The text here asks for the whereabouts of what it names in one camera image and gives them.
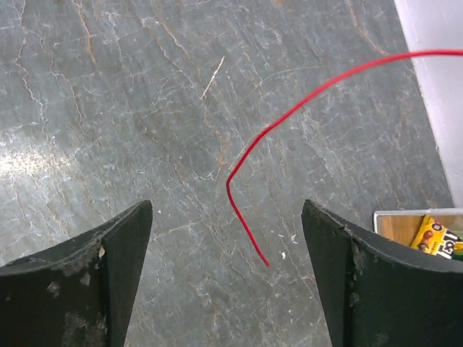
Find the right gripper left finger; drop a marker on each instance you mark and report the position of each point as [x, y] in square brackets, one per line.
[80, 292]

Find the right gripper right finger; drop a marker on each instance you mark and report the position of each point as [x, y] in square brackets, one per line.
[376, 292]

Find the yellow candy bag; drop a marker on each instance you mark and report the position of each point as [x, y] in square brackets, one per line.
[435, 239]

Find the white wire wooden shelf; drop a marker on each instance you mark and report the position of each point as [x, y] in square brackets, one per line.
[402, 226]

